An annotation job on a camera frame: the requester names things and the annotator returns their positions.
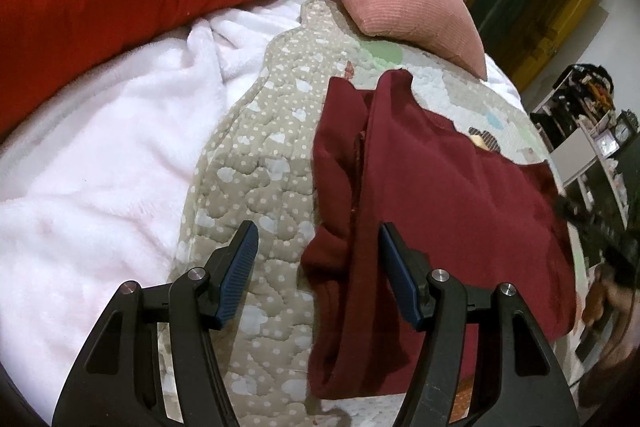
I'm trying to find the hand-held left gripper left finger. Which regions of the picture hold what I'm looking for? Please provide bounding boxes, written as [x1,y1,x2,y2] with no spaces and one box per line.
[50,221,260,427]

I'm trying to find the beige dotted quilted bedspread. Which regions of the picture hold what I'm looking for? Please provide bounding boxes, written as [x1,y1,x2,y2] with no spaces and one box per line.
[155,0,586,427]

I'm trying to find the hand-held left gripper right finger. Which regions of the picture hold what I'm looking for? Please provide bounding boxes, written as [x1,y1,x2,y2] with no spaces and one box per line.
[377,222,583,427]

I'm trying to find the yellow framed door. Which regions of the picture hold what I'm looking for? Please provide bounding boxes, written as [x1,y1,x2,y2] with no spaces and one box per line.
[465,0,601,108]

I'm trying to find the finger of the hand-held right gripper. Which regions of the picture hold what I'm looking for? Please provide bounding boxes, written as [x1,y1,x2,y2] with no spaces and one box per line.
[552,193,603,235]

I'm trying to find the cluttered shoe rack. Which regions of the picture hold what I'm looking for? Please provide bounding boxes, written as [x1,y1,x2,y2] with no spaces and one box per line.
[530,64,618,150]

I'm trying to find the person's right hand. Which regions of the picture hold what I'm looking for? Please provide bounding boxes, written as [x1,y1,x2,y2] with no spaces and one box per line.
[582,264,640,335]

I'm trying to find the white fleece blanket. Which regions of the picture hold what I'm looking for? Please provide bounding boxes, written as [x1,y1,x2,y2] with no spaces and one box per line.
[0,0,326,427]

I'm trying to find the maroon long-sleeve shirt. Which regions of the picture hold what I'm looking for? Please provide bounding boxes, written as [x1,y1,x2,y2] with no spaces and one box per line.
[300,69,578,400]

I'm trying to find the white shelf cabinet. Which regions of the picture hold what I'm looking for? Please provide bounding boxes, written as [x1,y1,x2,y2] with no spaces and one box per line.
[560,127,640,228]

